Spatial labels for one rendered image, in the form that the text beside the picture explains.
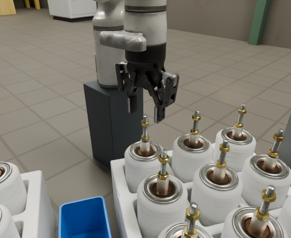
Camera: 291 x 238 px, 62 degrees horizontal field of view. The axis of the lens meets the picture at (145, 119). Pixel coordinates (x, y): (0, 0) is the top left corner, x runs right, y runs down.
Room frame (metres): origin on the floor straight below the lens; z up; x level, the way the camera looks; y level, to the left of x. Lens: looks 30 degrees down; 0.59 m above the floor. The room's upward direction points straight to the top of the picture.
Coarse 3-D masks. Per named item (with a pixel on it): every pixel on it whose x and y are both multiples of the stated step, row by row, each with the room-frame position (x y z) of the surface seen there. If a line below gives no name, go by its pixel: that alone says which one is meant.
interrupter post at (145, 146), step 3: (141, 141) 0.44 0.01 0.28; (147, 141) 0.44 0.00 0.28; (141, 144) 0.43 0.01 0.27; (144, 144) 0.43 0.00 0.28; (147, 144) 0.43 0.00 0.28; (141, 147) 0.43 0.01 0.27; (144, 147) 0.43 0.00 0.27; (147, 147) 0.43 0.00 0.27; (141, 150) 0.43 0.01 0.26; (144, 150) 0.43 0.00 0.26; (147, 150) 0.43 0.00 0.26; (144, 153) 0.43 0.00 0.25; (147, 153) 0.43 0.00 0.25
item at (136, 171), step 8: (128, 152) 0.44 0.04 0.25; (128, 160) 0.42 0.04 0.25; (128, 168) 0.41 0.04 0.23; (136, 168) 0.40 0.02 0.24; (144, 168) 0.39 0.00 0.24; (152, 168) 0.40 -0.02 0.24; (128, 176) 0.41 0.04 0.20; (136, 176) 0.40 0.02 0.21; (144, 176) 0.39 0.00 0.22; (128, 184) 0.42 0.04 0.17; (136, 184) 0.40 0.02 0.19; (136, 192) 0.40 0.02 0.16
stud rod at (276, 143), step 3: (279, 129) 0.39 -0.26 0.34; (282, 129) 0.39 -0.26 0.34; (279, 132) 0.39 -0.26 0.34; (282, 132) 0.38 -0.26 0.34; (279, 135) 0.38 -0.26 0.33; (282, 135) 0.39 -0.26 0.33; (276, 141) 0.39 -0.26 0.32; (279, 141) 0.38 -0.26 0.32; (273, 144) 0.39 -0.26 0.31; (276, 144) 0.38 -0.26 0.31; (273, 147) 0.39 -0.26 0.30; (276, 147) 0.38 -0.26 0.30; (273, 150) 0.39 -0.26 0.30; (276, 150) 0.38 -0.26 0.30
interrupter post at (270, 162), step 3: (267, 153) 0.39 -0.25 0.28; (267, 156) 0.39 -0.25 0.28; (270, 156) 0.39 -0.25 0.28; (267, 159) 0.38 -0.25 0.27; (270, 159) 0.38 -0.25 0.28; (273, 159) 0.38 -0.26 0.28; (276, 159) 0.38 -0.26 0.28; (264, 162) 0.39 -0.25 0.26; (267, 162) 0.38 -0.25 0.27; (270, 162) 0.38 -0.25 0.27; (273, 162) 0.38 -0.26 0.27; (276, 162) 0.38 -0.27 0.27; (264, 165) 0.39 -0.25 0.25; (267, 165) 0.38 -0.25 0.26; (270, 165) 0.38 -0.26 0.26; (273, 165) 0.38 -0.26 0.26; (267, 168) 0.38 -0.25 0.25; (270, 168) 0.38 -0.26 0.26; (273, 168) 0.38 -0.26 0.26
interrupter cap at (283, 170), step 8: (256, 160) 0.41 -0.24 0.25; (264, 160) 0.41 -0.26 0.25; (280, 160) 0.40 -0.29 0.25; (256, 168) 0.38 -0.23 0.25; (264, 168) 0.38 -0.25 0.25; (280, 168) 0.38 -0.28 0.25; (288, 168) 0.38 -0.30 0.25; (264, 176) 0.36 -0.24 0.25; (272, 176) 0.36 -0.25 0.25; (280, 176) 0.36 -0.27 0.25
